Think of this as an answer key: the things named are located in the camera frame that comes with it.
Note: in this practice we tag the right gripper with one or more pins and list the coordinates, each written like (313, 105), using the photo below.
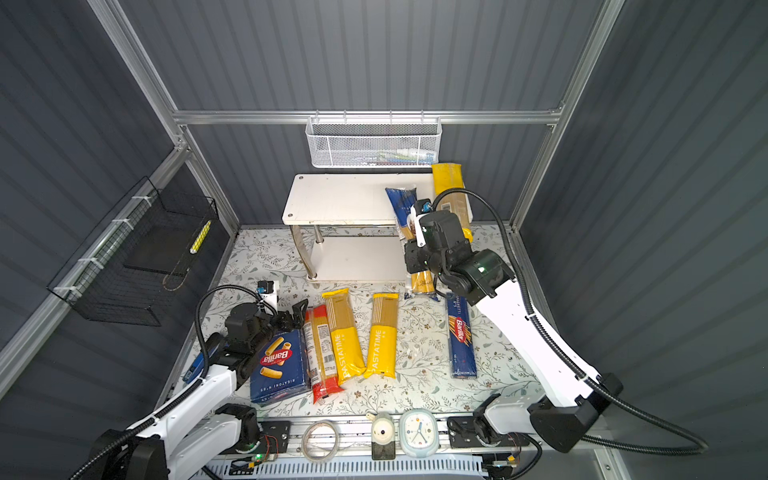
(411, 249)

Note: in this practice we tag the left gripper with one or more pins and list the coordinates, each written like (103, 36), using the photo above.
(296, 317)

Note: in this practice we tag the dark blue spaghetti bag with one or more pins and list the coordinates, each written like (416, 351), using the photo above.
(402, 200)

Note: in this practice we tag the yellow spaghetti bag with barcode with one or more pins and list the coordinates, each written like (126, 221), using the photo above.
(447, 176)

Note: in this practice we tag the blue Barilla spaghetti box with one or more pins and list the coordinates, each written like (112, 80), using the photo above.
(461, 350)

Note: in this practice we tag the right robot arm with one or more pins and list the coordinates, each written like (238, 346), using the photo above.
(575, 393)

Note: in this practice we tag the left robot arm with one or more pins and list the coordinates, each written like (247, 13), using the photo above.
(180, 437)

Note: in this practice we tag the white two-tier shelf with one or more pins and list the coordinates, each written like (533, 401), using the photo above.
(343, 225)

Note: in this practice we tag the red-ended spaghetti bag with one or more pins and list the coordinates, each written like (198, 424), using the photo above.
(322, 364)

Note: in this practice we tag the blue Barilla rigatoni box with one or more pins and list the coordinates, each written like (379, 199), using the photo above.
(282, 370)

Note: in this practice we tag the yellow pastatime spaghetti bag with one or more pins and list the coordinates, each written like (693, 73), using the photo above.
(344, 335)
(382, 348)

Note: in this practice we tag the pens in white basket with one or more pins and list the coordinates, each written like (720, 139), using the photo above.
(408, 157)

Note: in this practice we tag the blue stapler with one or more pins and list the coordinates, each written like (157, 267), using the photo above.
(194, 370)

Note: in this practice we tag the yellow marker pen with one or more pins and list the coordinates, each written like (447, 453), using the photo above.
(200, 238)

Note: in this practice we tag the mint alarm clock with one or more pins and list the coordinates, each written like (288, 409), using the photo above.
(418, 433)

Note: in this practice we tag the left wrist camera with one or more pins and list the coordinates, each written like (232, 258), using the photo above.
(268, 290)

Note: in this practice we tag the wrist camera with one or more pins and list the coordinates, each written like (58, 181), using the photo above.
(268, 290)
(418, 222)

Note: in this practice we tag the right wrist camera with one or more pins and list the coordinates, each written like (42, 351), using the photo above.
(418, 222)

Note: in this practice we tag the white wire mesh basket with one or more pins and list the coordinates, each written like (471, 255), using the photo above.
(333, 145)

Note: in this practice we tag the black wire basket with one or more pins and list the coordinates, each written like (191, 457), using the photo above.
(131, 273)

